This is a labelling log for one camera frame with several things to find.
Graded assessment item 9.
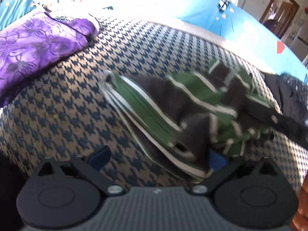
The purple floral cloth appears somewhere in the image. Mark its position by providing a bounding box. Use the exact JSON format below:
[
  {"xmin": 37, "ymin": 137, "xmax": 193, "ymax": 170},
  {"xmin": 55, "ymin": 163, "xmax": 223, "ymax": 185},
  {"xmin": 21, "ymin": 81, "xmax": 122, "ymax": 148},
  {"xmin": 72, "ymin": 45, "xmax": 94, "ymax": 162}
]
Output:
[{"xmin": 0, "ymin": 12, "xmax": 100, "ymax": 107}]

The blue printed bed sheet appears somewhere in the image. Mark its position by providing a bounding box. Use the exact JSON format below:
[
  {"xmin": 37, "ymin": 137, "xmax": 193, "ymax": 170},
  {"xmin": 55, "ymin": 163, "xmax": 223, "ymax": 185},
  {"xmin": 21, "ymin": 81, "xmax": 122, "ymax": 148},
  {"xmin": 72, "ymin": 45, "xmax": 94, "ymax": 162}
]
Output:
[{"xmin": 0, "ymin": 0, "xmax": 308, "ymax": 82}]

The wooden door frame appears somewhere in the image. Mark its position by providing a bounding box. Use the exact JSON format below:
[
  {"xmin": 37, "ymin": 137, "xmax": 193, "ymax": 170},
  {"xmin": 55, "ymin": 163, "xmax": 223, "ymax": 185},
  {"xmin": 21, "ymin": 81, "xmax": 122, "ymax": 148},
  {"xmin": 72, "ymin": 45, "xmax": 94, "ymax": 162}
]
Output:
[{"xmin": 259, "ymin": 0, "xmax": 300, "ymax": 39}]

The houndstooth blanket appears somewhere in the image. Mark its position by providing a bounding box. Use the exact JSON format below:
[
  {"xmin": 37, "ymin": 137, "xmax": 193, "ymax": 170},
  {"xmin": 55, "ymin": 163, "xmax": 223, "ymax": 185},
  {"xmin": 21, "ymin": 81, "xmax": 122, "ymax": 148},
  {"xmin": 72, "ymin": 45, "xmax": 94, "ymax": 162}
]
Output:
[{"xmin": 0, "ymin": 14, "xmax": 308, "ymax": 198}]

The green brown striped t-shirt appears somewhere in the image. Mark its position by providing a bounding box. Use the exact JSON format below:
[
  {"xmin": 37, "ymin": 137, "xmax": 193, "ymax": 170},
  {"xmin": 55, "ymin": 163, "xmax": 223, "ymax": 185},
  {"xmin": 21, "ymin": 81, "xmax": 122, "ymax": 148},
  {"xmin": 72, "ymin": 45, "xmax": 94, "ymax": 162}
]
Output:
[{"xmin": 99, "ymin": 59, "xmax": 284, "ymax": 181}]

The person's right hand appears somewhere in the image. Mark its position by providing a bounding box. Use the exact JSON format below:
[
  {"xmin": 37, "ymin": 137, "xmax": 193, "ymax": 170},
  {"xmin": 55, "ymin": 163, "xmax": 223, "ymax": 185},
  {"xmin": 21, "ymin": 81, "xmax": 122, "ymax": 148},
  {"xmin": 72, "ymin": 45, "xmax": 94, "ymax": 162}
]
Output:
[{"xmin": 290, "ymin": 180, "xmax": 308, "ymax": 231}]

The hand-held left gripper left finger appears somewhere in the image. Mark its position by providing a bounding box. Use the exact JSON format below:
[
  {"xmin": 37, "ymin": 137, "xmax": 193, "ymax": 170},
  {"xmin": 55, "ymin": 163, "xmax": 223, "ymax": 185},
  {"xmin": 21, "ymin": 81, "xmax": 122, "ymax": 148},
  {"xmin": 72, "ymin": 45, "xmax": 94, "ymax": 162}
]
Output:
[{"xmin": 37, "ymin": 147, "xmax": 126, "ymax": 196}]

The black folded cloth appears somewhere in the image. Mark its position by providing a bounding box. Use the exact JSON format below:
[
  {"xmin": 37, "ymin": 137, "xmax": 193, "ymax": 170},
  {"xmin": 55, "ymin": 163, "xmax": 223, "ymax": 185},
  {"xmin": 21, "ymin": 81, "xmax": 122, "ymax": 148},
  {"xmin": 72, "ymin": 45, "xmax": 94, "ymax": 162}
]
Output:
[{"xmin": 263, "ymin": 73, "xmax": 308, "ymax": 128}]

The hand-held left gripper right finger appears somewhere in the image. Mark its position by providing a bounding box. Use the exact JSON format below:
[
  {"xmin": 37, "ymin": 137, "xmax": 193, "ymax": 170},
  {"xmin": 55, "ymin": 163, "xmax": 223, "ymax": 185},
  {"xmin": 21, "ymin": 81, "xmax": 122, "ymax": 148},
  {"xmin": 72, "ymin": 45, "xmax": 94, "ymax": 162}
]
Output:
[{"xmin": 191, "ymin": 149, "xmax": 280, "ymax": 196}]

